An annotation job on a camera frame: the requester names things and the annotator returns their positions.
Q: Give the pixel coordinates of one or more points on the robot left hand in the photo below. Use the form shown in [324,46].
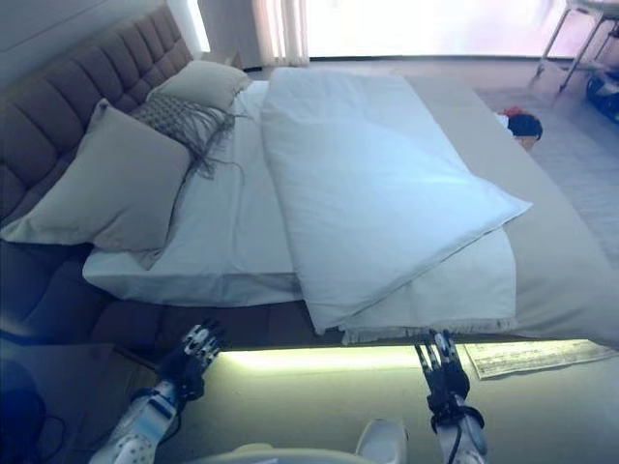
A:
[199,349]

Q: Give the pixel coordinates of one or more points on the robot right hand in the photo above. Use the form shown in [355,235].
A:
[443,368]

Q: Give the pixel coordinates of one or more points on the robot right silver arm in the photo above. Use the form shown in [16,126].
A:
[463,435]

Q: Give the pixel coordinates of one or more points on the robot left silver arm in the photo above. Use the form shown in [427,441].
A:
[140,425]

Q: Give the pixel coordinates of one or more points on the white robot foot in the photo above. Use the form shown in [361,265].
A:
[382,437]

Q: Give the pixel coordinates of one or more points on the paper sheet on floor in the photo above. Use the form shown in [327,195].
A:
[537,356]

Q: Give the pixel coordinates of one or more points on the white sheeted mattress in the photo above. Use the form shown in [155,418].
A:
[213,237]

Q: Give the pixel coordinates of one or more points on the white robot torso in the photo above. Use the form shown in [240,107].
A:
[271,452]

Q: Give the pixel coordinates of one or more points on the beige bedspread with fringe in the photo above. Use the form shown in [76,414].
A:
[546,251]

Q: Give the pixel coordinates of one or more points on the large beige pillow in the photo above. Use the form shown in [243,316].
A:
[109,188]

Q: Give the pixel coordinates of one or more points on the white folded duvet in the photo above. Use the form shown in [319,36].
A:
[382,188]

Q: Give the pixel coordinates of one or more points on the grey fringed woven cushion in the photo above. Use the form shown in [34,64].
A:
[193,126]

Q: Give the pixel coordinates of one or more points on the black and red floor item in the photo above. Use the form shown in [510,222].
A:
[522,126]

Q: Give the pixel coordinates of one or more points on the small beige pillow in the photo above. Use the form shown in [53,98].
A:
[205,83]

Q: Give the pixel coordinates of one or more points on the brown tufted headboard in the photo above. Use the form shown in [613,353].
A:
[77,92]

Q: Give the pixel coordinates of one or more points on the dark wheeled object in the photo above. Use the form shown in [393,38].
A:
[603,92]

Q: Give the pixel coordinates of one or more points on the sheer pale curtain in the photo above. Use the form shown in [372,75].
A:
[288,30]

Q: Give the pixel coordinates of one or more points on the brown upholstered bed frame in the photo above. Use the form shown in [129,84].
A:
[145,314]

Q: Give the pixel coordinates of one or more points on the metal frame chair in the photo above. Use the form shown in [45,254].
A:
[575,38]

